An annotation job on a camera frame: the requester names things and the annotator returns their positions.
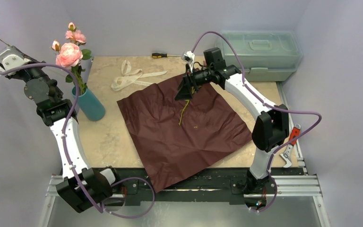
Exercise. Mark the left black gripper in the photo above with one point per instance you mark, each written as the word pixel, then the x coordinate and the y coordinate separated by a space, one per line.
pixel 14 76

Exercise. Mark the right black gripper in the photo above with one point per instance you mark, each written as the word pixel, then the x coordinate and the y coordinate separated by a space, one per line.
pixel 189 82

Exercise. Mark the bare green flower stem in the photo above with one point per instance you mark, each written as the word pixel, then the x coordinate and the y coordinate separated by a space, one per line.
pixel 182 112

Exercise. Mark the small pink rose stem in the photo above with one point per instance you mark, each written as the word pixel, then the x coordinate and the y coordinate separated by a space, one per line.
pixel 66 54

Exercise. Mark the large pink rose stem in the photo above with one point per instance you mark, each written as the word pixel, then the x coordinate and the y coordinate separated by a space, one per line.
pixel 75 36

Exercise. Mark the dark maroon wrapping paper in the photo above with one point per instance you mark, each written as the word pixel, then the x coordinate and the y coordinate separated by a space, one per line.
pixel 171 153

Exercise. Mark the cream printed ribbon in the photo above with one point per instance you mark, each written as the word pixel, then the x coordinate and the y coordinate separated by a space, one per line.
pixel 129 76

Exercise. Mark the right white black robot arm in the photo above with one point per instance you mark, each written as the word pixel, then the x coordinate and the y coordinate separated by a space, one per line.
pixel 271 120

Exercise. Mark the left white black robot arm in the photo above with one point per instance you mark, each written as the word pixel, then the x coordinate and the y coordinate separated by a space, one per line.
pixel 82 186

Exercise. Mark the teal cylindrical vase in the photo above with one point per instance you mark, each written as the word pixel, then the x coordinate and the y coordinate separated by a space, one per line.
pixel 91 106

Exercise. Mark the yellow black screwdriver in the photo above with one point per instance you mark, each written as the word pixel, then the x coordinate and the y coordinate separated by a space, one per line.
pixel 157 55

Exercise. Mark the green translucent plastic toolbox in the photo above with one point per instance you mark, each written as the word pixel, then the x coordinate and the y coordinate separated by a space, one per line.
pixel 266 56

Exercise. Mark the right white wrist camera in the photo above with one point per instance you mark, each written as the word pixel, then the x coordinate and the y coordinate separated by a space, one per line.
pixel 189 58

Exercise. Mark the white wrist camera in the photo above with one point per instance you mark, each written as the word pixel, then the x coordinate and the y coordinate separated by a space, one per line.
pixel 10 58
pixel 189 58

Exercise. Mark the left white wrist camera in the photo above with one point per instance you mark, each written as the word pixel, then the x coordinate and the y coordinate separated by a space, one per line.
pixel 10 58

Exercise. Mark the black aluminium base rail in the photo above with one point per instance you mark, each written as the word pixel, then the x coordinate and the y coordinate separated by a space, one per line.
pixel 220 185

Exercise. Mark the orange handled utility knife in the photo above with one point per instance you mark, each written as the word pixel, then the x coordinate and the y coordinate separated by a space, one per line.
pixel 286 155

